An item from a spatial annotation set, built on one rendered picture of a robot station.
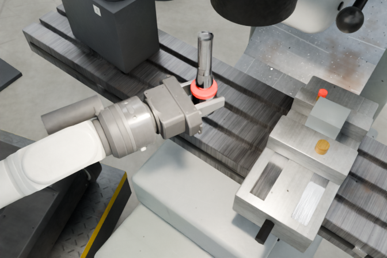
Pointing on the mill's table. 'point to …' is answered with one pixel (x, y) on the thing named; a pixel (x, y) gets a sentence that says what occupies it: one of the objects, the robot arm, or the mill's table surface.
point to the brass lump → (322, 147)
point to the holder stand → (110, 13)
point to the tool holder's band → (203, 91)
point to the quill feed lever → (346, 16)
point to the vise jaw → (334, 159)
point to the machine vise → (300, 172)
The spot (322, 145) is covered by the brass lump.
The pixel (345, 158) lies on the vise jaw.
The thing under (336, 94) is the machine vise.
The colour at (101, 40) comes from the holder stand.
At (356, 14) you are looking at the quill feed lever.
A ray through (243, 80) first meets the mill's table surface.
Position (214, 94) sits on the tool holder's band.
